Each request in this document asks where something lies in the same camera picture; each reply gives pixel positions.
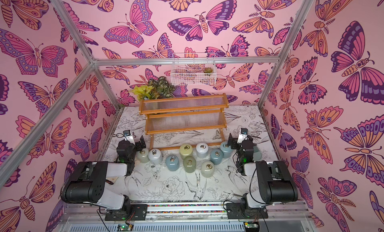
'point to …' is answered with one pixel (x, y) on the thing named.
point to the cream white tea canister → (143, 155)
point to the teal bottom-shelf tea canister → (216, 156)
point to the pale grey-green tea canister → (207, 169)
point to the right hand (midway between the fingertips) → (240, 133)
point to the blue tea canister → (172, 162)
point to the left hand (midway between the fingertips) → (136, 136)
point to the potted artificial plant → (157, 88)
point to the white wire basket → (193, 74)
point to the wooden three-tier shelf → (184, 122)
